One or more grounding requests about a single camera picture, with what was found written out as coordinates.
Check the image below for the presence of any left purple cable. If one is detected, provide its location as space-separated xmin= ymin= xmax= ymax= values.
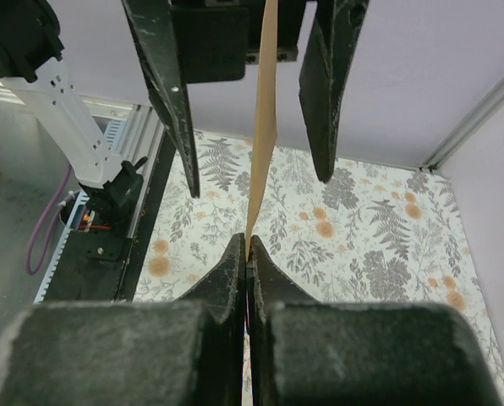
xmin=25 ymin=164 xmax=74 ymax=276

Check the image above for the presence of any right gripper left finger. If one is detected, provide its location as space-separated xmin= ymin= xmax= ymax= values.
xmin=0 ymin=234 xmax=245 ymax=405

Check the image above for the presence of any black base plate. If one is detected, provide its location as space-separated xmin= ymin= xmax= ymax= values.
xmin=42 ymin=129 xmax=175 ymax=302

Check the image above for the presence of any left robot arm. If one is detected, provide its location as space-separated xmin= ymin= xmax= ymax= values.
xmin=0 ymin=1 xmax=368 ymax=222

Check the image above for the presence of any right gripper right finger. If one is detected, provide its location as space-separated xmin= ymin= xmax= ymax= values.
xmin=246 ymin=237 xmax=501 ymax=405

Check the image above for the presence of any blue cable duct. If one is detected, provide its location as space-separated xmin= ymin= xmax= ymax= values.
xmin=33 ymin=119 xmax=127 ymax=304

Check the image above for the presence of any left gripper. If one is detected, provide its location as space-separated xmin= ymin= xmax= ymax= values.
xmin=122 ymin=0 xmax=369 ymax=198

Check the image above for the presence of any floral table mat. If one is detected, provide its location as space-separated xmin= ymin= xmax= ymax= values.
xmin=134 ymin=132 xmax=504 ymax=403

